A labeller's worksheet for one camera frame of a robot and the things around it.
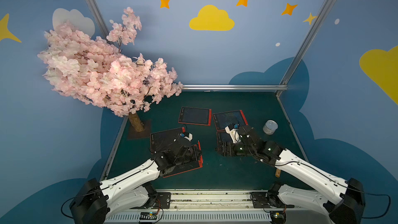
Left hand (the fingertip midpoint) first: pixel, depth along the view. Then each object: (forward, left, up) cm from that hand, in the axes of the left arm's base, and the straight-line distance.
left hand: (203, 150), depth 78 cm
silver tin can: (+20, -42, -7) cm, 47 cm away
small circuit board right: (-26, -36, -15) cm, 47 cm away
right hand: (0, -9, +5) cm, 10 cm away
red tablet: (+31, +5, -13) cm, 34 cm away
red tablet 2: (+12, +27, -12) cm, 32 cm away
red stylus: (+3, +3, 0) cm, 4 cm away
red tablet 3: (-9, +12, +16) cm, 22 cm away
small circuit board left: (-27, +26, -15) cm, 40 cm away
